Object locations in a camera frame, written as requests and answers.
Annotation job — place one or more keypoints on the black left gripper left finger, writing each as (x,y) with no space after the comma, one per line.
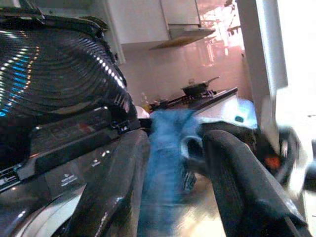
(118,187)

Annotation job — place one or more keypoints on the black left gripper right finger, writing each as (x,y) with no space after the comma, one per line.
(247,187)

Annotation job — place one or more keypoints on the blue cloth garment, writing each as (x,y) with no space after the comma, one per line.
(168,158)

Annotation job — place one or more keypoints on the black top-loading washing machine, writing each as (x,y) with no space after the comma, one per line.
(49,172)

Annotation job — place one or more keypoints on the light blue plastic container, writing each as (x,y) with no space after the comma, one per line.
(240,111)

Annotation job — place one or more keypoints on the white bowl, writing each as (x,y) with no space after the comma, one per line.
(142,112)

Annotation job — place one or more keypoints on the dark kitchen counter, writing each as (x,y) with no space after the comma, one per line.
(217,98)

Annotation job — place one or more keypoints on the yellow-capped bottle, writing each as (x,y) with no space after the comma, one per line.
(146,103)

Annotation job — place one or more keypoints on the black gas stove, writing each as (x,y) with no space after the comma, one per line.
(195,96)

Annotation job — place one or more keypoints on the black frying pan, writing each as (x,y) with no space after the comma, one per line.
(195,87)

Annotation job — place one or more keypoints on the white door panel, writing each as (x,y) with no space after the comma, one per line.
(264,49)

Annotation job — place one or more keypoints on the black ribbed washer lid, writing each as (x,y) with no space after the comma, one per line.
(56,74)

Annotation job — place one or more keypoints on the steel range hood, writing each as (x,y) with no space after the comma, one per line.
(185,37)

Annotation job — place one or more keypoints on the white wall cabinet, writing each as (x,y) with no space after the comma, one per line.
(148,19)

